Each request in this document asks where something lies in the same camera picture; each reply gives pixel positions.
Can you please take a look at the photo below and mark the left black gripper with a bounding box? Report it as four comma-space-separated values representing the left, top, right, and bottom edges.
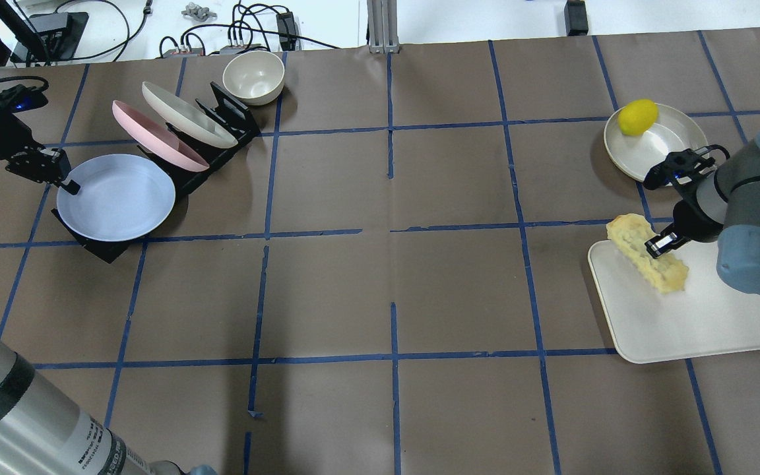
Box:
0, 112, 81, 195

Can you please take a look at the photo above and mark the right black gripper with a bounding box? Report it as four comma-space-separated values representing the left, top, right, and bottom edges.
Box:
645, 201, 723, 259

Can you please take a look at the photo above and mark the yellow bread piece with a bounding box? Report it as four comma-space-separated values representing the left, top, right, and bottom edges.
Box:
606, 213, 689, 294

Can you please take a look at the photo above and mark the blue plate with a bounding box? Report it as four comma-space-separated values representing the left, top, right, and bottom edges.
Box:
55, 154, 175, 241

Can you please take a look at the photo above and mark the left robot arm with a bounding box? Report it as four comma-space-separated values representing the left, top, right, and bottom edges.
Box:
0, 89, 182, 474

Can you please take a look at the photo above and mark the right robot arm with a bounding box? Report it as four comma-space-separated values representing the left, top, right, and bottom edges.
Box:
643, 132, 760, 295

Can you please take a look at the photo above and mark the cream plate with lemon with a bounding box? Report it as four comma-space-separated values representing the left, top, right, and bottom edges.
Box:
603, 104, 709, 183

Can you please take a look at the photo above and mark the pink plate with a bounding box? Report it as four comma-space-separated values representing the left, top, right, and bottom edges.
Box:
111, 100, 209, 172

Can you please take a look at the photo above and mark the cream plate in rack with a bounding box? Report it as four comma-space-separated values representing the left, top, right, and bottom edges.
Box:
141, 81, 238, 148

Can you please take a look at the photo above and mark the white tray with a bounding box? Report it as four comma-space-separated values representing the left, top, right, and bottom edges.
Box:
587, 240, 760, 364

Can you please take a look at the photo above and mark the yellow lemon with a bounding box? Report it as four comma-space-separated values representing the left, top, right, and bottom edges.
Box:
617, 98, 658, 137

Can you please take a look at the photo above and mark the black dish rack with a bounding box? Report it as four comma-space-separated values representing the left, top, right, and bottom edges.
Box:
52, 81, 260, 263

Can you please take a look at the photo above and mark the cream bowl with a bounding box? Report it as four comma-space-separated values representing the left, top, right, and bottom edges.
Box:
222, 50, 286, 106

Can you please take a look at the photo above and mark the black power adapter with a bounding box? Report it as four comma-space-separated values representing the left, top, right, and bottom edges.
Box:
276, 11, 299, 51

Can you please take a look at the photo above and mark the aluminium frame post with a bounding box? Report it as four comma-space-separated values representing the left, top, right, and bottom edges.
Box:
367, 0, 400, 54

